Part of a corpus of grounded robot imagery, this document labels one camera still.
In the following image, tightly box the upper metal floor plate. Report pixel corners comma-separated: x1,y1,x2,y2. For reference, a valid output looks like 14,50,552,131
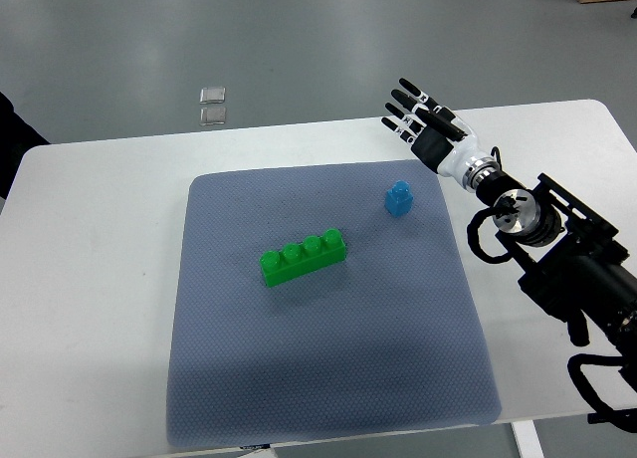
199,86,226,105

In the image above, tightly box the black object at left edge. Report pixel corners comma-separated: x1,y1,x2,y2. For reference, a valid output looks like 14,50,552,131
0,93,49,199

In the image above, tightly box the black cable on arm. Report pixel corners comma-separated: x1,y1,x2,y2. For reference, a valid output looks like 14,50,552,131
466,207,517,264

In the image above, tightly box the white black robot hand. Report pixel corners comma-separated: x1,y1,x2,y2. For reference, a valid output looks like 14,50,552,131
381,78,501,192

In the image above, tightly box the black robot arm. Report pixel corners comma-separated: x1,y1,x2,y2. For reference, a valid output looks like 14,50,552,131
467,148,636,433

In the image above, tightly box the blue toy block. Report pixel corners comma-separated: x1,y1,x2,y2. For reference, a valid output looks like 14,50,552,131
384,180,413,218

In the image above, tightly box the white table leg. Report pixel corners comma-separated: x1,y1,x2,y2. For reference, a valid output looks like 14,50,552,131
511,420,544,458

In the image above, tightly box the green four-stud toy block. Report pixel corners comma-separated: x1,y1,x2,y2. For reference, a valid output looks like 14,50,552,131
259,228,346,288

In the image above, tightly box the blue-grey textured mat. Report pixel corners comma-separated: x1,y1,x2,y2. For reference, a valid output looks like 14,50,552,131
166,160,501,448

